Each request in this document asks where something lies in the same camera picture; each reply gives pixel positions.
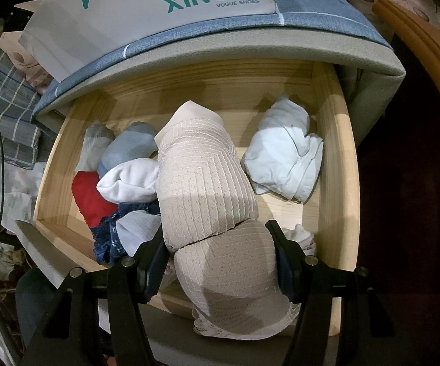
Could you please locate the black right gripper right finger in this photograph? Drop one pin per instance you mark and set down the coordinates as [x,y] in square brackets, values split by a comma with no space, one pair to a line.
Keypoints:
[300,279]

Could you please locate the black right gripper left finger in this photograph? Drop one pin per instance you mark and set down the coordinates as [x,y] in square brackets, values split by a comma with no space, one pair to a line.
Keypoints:
[131,282]

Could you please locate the beige ribbed garment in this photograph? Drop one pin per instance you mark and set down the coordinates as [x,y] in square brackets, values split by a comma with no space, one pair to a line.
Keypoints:
[224,257]

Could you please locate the red underwear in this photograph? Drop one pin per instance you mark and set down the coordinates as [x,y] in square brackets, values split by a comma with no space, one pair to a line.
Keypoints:
[90,203]

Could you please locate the pale white garment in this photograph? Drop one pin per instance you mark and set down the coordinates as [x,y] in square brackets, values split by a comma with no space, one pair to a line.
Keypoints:
[284,156]

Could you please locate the light blue underwear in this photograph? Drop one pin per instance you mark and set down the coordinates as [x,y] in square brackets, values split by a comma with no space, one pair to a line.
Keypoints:
[136,141]

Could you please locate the grey underwear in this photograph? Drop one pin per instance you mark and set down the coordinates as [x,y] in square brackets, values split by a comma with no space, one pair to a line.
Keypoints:
[97,138]

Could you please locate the wooden top drawer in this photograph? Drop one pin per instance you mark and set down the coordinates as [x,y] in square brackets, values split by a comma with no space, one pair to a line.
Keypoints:
[75,330]

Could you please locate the white pink floral underwear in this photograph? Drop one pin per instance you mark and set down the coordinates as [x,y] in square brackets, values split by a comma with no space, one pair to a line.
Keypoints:
[304,238]

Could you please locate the navy floral lace underwear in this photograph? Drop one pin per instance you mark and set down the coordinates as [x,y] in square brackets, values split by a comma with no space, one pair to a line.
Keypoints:
[123,231]

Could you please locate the white rolled underwear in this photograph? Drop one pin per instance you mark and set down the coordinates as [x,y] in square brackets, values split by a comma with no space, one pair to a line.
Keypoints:
[131,182]

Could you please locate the white plastic bag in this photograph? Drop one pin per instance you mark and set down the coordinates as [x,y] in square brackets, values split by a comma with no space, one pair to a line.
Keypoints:
[20,194]

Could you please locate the grey plaid blanket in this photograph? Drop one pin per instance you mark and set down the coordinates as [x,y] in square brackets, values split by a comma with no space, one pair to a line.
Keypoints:
[21,142]

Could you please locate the white XINCCI shoe box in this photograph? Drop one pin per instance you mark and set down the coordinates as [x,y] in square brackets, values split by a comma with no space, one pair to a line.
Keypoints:
[66,35]

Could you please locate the orange wooden bed frame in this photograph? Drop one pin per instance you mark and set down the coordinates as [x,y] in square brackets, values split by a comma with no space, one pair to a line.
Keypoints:
[421,37]

